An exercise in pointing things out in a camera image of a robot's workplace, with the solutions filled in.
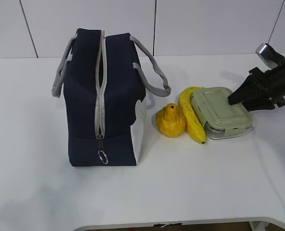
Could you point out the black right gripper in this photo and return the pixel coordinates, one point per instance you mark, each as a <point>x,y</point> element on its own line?
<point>256,94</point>

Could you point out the green lid glass container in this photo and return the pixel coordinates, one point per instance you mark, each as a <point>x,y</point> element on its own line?
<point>220,119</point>

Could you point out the yellow banana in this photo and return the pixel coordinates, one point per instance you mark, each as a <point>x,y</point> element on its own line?
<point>193,126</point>

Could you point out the yellow pear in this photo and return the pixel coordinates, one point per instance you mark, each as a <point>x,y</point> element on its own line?
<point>170,121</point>

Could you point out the navy blue lunch bag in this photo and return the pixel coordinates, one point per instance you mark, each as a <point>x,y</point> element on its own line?
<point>104,81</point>

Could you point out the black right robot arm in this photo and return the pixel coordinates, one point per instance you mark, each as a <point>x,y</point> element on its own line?
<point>276,79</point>

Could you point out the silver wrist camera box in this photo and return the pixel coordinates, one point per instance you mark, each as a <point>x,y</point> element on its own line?
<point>269,56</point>

